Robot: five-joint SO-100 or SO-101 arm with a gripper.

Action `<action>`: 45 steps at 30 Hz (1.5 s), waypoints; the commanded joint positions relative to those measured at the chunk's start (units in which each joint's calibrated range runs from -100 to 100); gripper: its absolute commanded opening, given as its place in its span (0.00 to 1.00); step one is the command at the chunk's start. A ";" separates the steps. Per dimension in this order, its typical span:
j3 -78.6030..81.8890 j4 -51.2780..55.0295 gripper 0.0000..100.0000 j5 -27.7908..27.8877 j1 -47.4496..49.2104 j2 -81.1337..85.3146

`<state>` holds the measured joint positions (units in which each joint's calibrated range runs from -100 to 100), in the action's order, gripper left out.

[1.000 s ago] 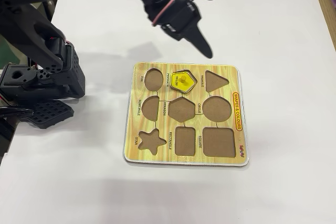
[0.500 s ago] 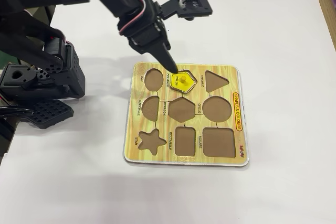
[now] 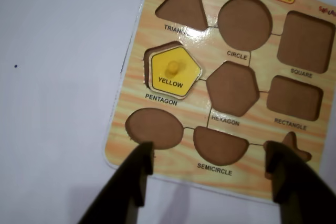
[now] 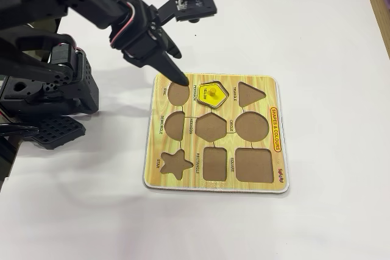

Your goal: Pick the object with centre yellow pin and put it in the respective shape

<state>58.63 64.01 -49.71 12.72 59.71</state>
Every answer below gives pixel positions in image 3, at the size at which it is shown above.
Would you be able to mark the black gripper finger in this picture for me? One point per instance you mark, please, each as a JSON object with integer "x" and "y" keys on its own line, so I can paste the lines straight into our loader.
{"x": 302, "y": 192}
{"x": 126, "y": 187}

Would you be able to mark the yellow pentagon puzzle piece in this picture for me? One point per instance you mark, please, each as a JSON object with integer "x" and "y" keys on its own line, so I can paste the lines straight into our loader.
{"x": 181, "y": 85}

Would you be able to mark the wooden shape puzzle board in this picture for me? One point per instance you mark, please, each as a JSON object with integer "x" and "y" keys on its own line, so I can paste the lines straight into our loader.
{"x": 189, "y": 115}

